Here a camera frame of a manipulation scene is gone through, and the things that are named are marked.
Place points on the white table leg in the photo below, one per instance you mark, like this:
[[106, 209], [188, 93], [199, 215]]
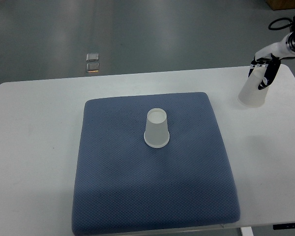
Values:
[[246, 231]]

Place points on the blue quilted cushion mat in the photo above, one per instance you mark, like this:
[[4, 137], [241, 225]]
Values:
[[124, 185]]

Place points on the brown wooden box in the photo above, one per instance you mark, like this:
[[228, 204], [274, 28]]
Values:
[[281, 4]]

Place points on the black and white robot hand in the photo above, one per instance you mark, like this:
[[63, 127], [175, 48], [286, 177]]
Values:
[[270, 57]]

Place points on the white paper cup on mat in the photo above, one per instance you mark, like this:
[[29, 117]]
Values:
[[156, 133]]

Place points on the upper metal floor plate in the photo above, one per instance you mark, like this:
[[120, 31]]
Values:
[[92, 57]]

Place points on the black table control panel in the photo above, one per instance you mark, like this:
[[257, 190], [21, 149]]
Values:
[[284, 226]]

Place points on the lower metal floor plate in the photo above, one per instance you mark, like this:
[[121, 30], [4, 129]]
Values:
[[92, 67]]

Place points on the white paper cup carried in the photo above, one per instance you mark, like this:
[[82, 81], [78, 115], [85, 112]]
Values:
[[250, 95]]

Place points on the metal floor plate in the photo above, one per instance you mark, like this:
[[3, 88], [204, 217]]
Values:
[[92, 67], [92, 57]]

